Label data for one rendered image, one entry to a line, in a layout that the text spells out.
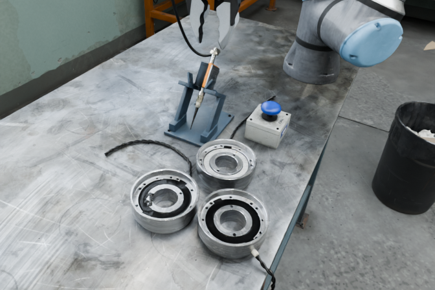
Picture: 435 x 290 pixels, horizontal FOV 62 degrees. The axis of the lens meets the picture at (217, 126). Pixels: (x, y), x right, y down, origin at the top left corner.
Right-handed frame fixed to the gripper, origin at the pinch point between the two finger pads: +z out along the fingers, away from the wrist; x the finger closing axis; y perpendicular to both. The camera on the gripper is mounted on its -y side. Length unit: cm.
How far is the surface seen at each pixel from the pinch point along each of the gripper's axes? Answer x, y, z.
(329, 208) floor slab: -33, 67, 98
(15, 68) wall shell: 148, 58, 76
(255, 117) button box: -11.0, 0.3, 13.6
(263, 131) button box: -13.5, -1.6, 14.8
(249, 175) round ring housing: -15.9, -14.6, 14.4
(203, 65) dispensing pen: 0.4, -1.3, 4.7
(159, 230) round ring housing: -8.2, -29.9, 16.3
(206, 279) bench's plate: -17.4, -32.4, 18.1
